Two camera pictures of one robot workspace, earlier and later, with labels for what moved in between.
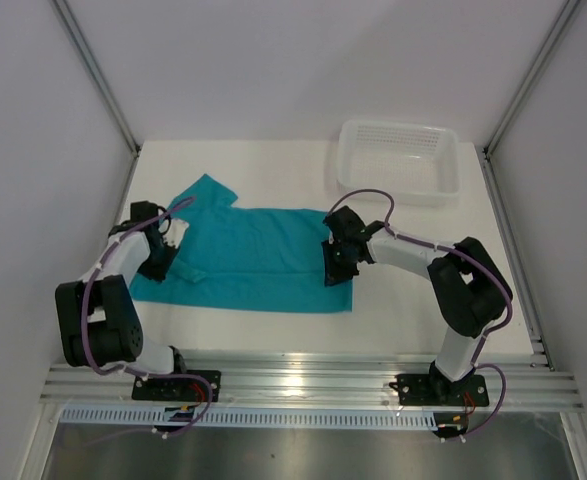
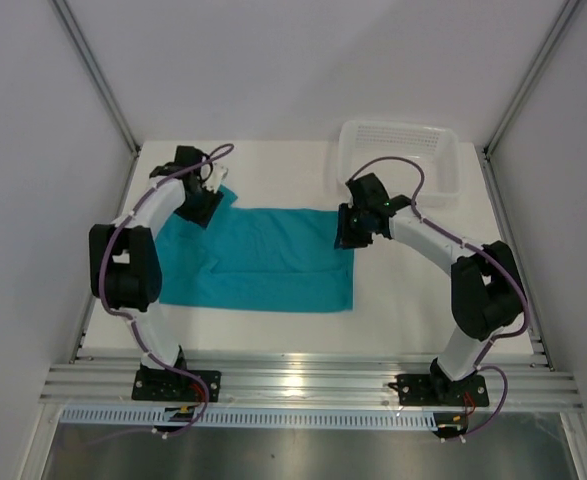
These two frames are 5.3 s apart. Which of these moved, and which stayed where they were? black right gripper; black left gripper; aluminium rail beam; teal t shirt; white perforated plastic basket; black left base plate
Moved: black right gripper; black left gripper
Stayed: aluminium rail beam; black left base plate; white perforated plastic basket; teal t shirt
